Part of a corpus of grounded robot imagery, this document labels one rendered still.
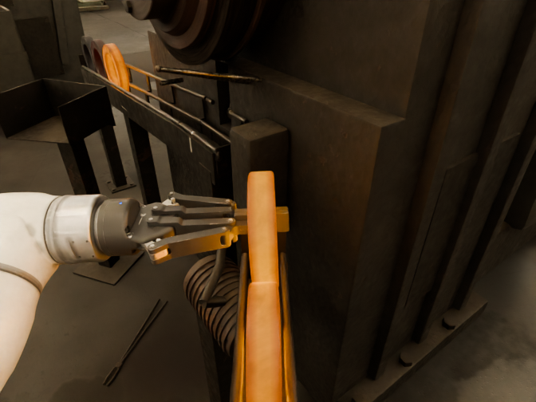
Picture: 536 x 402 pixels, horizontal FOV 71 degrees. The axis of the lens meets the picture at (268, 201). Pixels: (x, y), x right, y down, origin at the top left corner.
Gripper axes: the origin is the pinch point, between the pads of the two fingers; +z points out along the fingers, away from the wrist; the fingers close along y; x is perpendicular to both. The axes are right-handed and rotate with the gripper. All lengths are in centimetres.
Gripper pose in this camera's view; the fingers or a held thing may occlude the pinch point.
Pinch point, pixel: (262, 219)
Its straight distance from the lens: 49.4
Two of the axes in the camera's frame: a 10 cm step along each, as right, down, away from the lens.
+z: 10.0, -0.5, -0.1
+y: 0.2, 5.6, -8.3
